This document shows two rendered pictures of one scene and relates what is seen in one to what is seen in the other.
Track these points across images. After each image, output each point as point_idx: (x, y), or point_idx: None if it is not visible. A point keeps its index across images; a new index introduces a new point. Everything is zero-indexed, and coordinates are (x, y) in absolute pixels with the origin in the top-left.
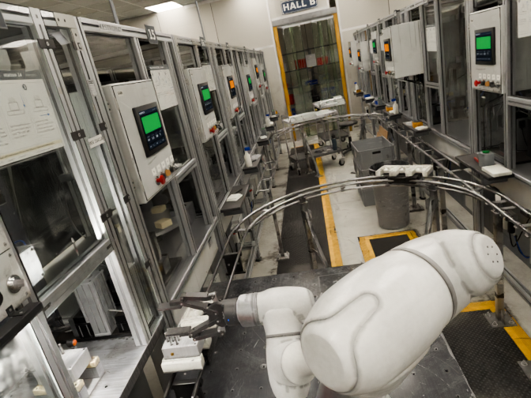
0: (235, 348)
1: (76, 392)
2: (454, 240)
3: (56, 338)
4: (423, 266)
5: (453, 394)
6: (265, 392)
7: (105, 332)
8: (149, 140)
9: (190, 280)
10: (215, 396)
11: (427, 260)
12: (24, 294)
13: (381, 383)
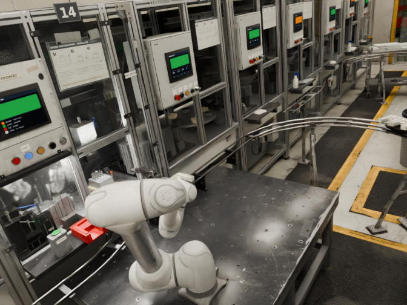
0: (195, 205)
1: (89, 193)
2: (155, 184)
3: (114, 167)
4: (135, 190)
5: (274, 279)
6: (189, 233)
7: (131, 172)
8: (174, 73)
9: (197, 159)
10: None
11: (141, 188)
12: (67, 146)
13: (98, 224)
